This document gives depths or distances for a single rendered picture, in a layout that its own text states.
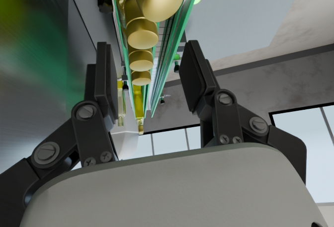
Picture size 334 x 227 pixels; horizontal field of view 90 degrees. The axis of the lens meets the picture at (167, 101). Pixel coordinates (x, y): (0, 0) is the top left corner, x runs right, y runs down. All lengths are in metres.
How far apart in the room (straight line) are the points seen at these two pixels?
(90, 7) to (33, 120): 0.41
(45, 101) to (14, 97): 0.05
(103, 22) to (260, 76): 3.08
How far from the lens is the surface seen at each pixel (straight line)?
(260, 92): 3.34
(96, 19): 0.60
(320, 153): 3.48
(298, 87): 3.53
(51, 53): 0.28
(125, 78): 0.78
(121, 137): 2.87
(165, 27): 0.63
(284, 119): 3.34
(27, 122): 0.22
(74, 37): 0.50
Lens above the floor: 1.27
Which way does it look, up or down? 15 degrees down
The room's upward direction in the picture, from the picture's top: 172 degrees clockwise
